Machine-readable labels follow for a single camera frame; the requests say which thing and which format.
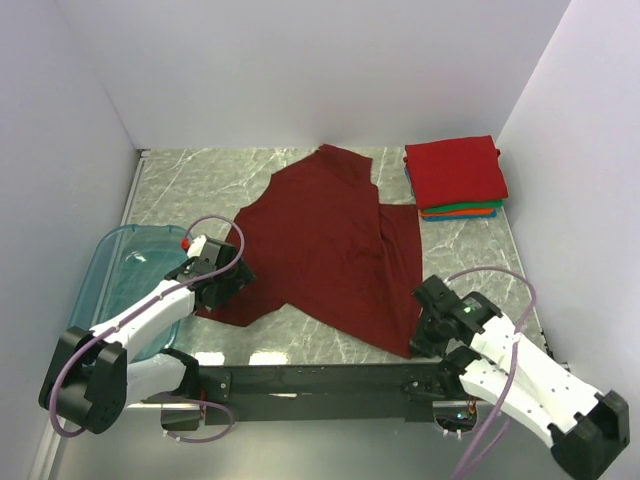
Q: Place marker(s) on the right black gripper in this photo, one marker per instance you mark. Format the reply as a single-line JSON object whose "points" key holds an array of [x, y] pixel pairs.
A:
{"points": [[420, 346]]}

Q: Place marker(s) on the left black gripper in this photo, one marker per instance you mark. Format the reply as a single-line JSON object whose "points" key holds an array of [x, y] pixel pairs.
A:
{"points": [[239, 276]]}

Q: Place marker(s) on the dark red t shirt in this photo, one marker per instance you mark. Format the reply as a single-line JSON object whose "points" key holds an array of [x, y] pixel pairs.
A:
{"points": [[319, 239]]}

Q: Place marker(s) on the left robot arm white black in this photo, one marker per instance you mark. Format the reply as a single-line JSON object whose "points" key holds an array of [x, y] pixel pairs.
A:
{"points": [[93, 375]]}

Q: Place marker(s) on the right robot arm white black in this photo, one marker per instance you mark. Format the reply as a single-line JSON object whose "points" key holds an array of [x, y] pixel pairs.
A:
{"points": [[483, 355]]}

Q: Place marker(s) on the folded orange t shirt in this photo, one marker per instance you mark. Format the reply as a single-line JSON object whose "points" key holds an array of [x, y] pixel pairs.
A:
{"points": [[460, 212]]}

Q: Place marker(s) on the teal transparent plastic bin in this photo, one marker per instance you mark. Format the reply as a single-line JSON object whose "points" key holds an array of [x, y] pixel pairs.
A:
{"points": [[128, 263]]}

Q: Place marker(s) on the folded green t shirt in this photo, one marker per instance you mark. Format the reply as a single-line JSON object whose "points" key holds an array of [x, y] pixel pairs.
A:
{"points": [[463, 206]]}

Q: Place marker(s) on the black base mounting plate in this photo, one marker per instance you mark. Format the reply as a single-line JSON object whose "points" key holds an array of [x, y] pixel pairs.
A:
{"points": [[414, 392]]}

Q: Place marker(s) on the folded red t shirt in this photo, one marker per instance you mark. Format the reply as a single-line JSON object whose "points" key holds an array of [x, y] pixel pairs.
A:
{"points": [[455, 171]]}

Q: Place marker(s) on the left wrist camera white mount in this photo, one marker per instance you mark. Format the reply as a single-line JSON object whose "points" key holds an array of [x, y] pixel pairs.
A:
{"points": [[194, 247]]}

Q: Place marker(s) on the aluminium rail frame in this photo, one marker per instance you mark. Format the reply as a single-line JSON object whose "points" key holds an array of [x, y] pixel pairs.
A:
{"points": [[172, 187]]}

